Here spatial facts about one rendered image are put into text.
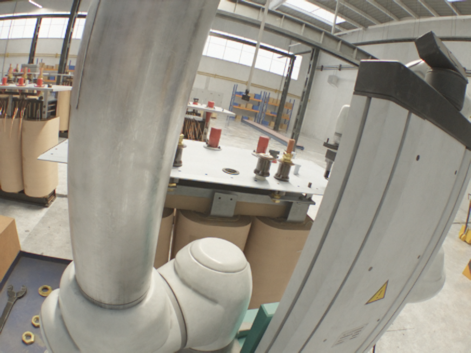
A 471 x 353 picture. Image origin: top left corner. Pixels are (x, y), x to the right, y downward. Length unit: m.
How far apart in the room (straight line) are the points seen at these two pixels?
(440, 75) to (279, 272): 1.43
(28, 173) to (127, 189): 3.20
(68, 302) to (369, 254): 0.38
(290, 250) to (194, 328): 1.17
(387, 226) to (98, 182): 0.32
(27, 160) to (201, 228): 2.54
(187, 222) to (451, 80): 1.21
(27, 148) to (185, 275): 3.01
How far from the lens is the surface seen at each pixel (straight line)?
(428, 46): 0.40
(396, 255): 0.42
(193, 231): 1.29
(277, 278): 1.65
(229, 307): 0.44
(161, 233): 1.31
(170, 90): 0.18
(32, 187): 3.43
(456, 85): 0.41
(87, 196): 0.21
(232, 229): 1.30
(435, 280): 0.88
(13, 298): 1.16
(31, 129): 3.21
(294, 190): 1.18
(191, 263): 0.42
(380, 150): 0.27
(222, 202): 1.26
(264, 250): 1.49
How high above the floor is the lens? 1.70
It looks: 17 degrees down
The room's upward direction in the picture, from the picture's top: 13 degrees clockwise
